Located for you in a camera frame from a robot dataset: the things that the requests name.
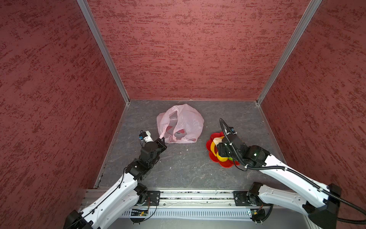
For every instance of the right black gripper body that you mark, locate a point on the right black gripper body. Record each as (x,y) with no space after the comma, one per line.
(225,152)

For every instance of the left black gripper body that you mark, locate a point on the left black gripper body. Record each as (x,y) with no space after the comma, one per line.
(151,164)

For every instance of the yellow fake banana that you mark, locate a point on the yellow fake banana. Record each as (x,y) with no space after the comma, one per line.
(214,153)

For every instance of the red flower-shaped plastic bowl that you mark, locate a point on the red flower-shaped plastic bowl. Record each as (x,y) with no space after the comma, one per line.
(225,162)

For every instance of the pink plastic bag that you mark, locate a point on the pink plastic bag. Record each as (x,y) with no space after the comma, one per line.
(180,124)

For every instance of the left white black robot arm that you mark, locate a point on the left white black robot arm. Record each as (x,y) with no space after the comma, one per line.
(124,194)

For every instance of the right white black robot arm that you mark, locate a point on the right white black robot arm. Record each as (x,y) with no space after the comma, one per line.
(313,199)

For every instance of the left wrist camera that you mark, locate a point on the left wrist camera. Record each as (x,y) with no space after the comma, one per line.
(145,136)

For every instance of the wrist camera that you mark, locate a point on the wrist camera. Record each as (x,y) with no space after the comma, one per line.
(145,136)
(230,131)

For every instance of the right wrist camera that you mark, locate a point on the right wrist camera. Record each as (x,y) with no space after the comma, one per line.
(230,131)

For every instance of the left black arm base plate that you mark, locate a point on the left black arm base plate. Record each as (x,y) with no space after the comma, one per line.
(153,196)

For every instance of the aluminium mounting rail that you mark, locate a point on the aluminium mounting rail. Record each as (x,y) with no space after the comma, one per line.
(221,198)

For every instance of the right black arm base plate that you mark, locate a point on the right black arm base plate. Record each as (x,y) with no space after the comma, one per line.
(243,198)

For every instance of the perforated metal cable tray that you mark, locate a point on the perforated metal cable tray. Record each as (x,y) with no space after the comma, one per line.
(160,213)

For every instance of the left aluminium corner post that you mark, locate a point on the left aluminium corner post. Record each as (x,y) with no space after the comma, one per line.
(83,4)

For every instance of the aluminium corner post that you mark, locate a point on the aluminium corner post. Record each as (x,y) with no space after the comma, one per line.
(83,4)
(298,32)

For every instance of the right aluminium corner post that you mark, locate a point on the right aluminium corner post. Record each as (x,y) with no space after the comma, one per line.
(298,32)

